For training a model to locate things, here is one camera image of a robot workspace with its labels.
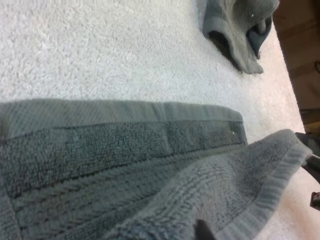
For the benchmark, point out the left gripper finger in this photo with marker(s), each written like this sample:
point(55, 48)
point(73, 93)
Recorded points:
point(204, 231)

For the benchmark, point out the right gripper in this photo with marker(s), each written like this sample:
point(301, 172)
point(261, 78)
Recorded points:
point(312, 165)

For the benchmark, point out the grey-green towel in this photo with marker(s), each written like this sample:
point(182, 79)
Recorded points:
point(230, 27)
point(120, 175)

